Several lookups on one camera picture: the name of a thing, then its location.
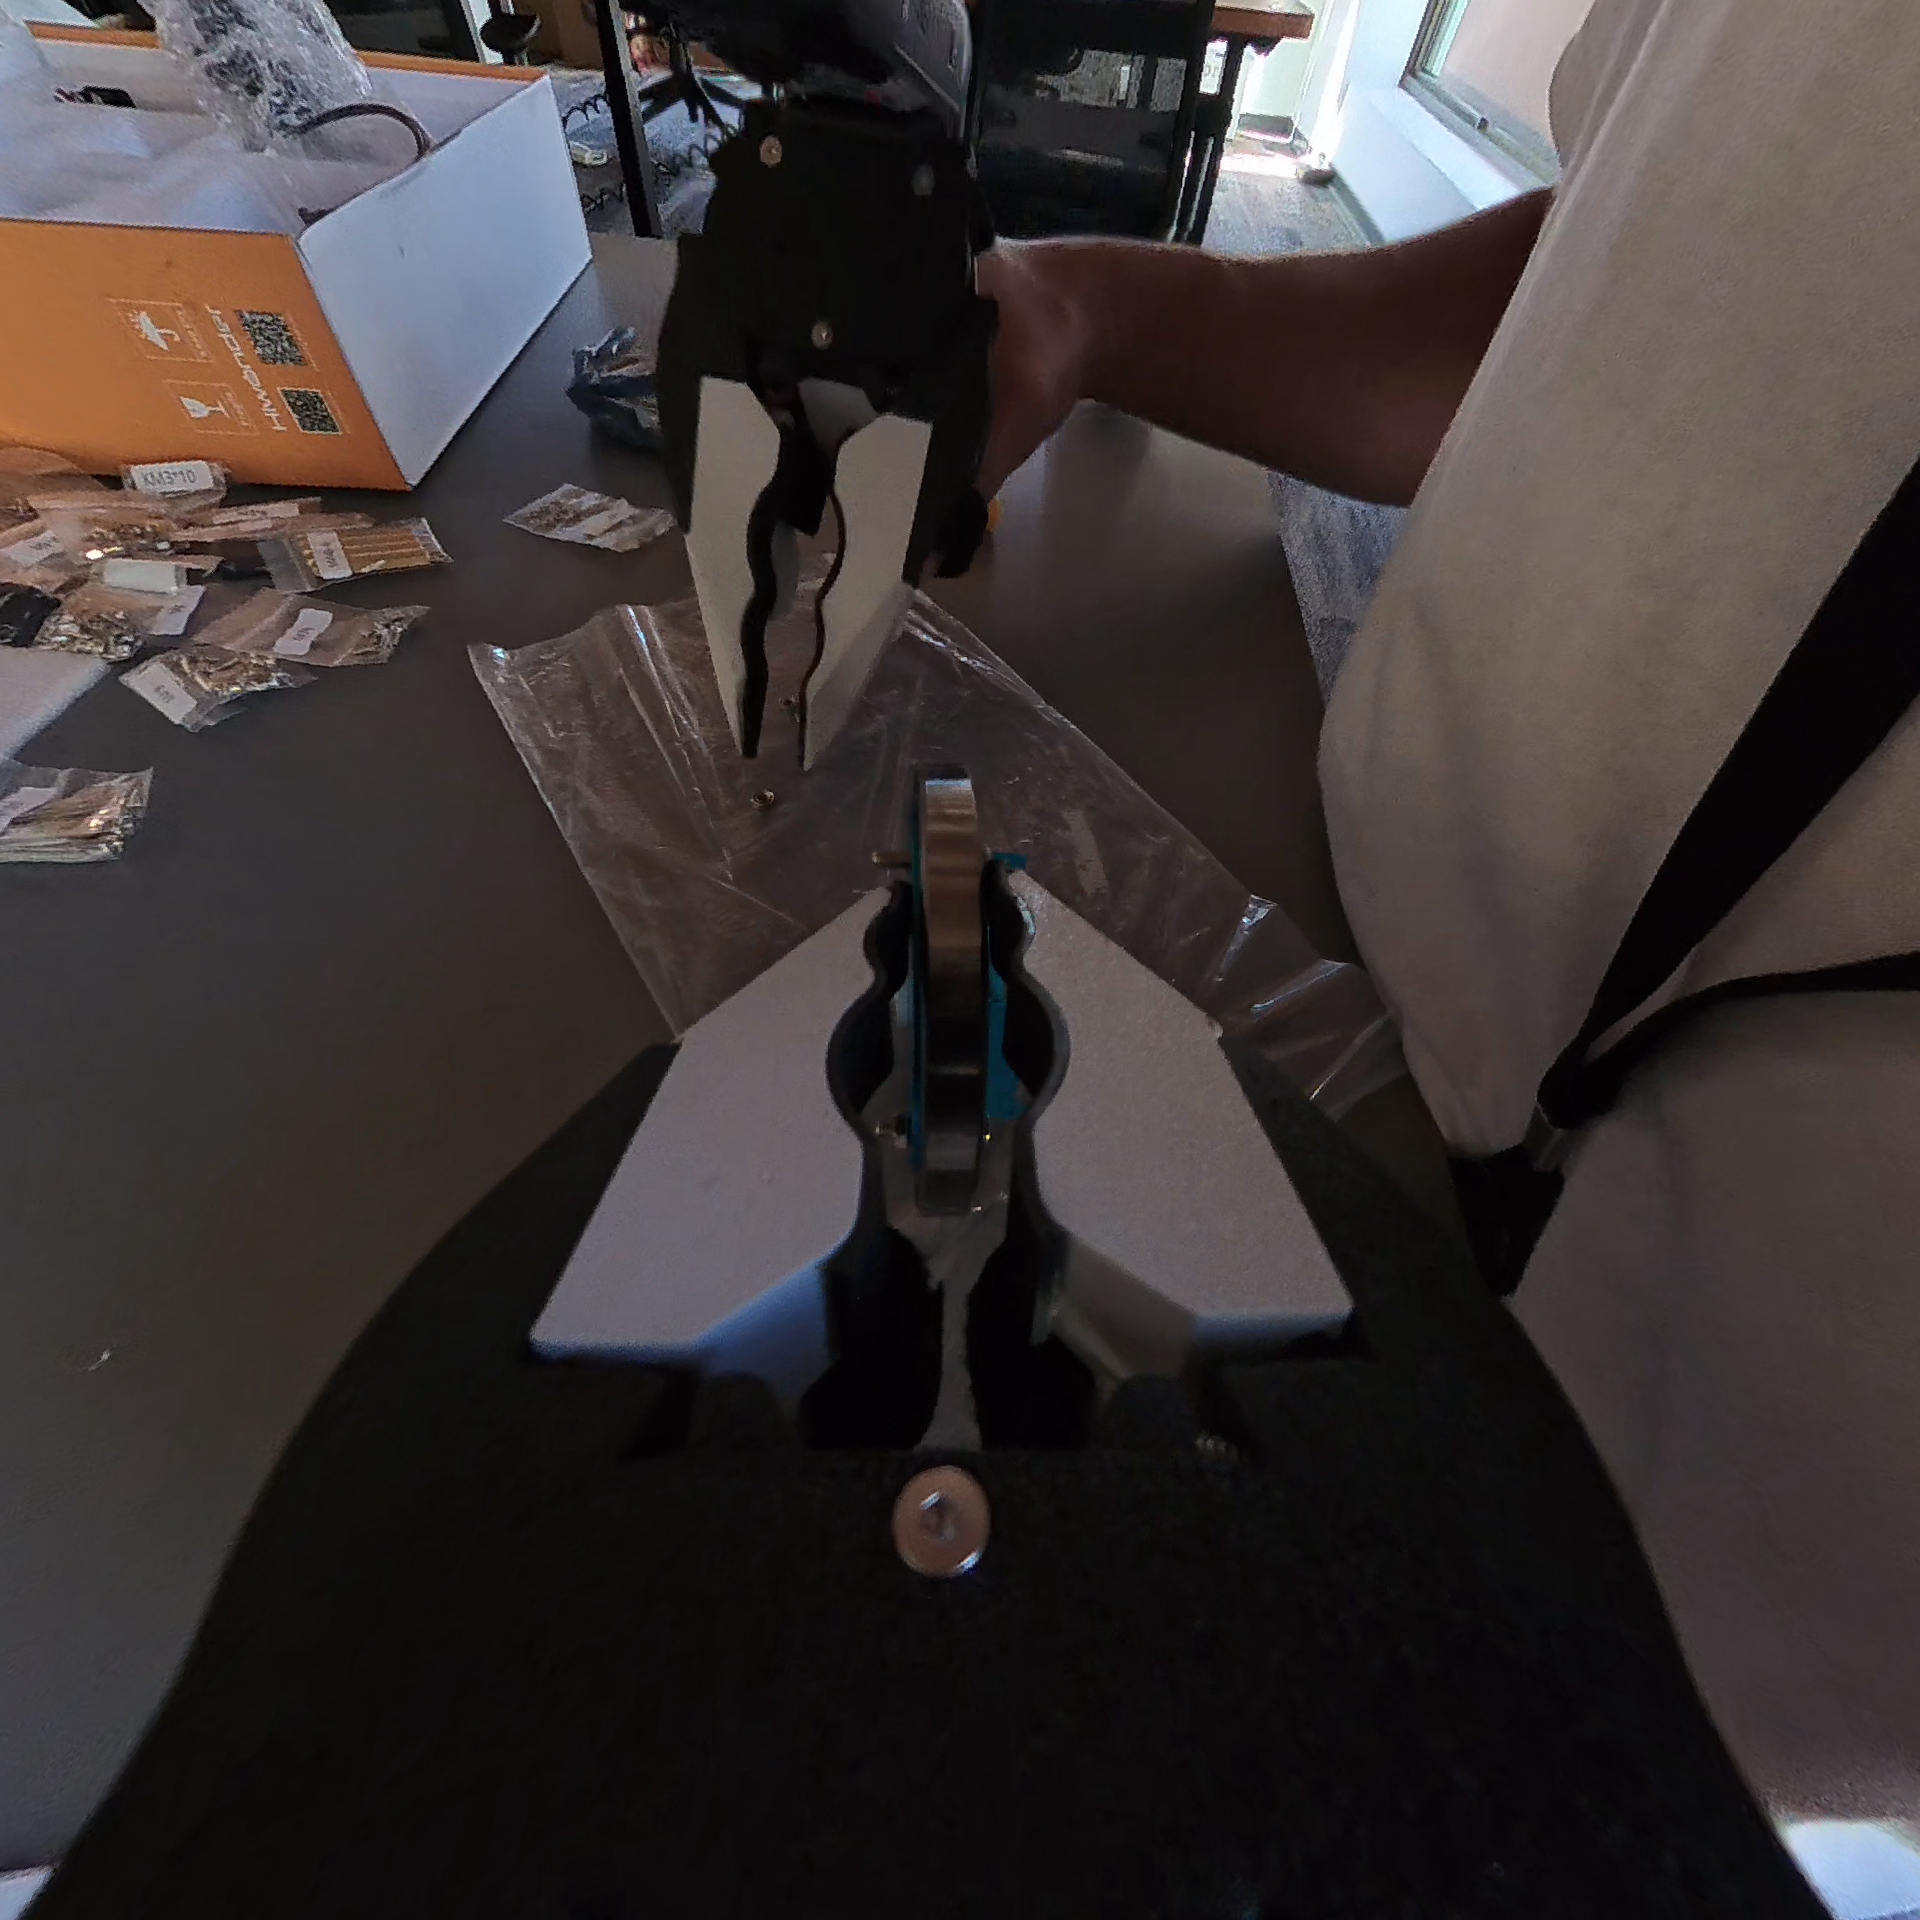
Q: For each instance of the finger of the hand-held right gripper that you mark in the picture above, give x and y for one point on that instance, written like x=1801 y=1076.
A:
x=728 y=509
x=870 y=524

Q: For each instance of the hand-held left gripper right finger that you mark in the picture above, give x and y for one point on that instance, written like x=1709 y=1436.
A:
x=1185 y=1184

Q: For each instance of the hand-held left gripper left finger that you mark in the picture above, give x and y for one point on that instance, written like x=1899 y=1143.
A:
x=704 y=1184

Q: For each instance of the blue round plate with bracket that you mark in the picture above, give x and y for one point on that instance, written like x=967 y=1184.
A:
x=1002 y=901

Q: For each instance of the person's right forearm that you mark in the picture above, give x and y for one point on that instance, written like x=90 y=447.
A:
x=1319 y=345

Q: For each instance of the grey desk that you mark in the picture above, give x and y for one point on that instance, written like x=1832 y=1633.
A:
x=301 y=973

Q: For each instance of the person's right hand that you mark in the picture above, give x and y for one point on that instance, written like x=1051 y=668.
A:
x=1037 y=345

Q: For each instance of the single clear hardware packet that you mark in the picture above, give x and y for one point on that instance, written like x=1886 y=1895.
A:
x=586 y=517

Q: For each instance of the dark blue plastic bag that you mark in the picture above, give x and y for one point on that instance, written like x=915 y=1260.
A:
x=616 y=388

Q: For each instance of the clear flat plastic bag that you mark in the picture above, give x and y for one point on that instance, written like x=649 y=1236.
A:
x=629 y=751

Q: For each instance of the black mesh office chair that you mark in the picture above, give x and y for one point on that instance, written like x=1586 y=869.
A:
x=1096 y=119

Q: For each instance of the pile of small hardware bags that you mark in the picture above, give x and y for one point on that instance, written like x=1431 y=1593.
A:
x=224 y=600

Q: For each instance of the bubble wrap bundle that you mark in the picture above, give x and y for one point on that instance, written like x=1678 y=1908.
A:
x=271 y=59

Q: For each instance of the orange and white cardboard box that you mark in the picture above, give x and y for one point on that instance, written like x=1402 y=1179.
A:
x=149 y=330

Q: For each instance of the white foam sheet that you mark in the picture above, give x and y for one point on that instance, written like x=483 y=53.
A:
x=38 y=698

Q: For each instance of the clear bag of long screws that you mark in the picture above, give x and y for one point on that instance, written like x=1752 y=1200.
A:
x=67 y=810

